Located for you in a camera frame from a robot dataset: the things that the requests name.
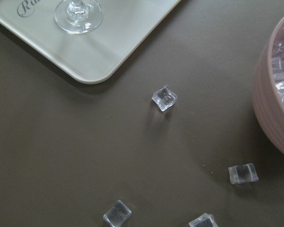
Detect cream plastic serving tray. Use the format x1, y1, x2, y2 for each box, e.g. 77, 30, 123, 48
0, 0, 178, 84

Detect clear wine glass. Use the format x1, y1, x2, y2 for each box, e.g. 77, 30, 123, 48
54, 0, 103, 34

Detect clear acrylic ice cube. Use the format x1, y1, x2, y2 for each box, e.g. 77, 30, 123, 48
188, 213, 218, 227
103, 200, 132, 227
152, 85, 178, 112
228, 163, 259, 184

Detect pink bowl of ice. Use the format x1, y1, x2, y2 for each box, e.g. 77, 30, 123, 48
252, 17, 284, 154

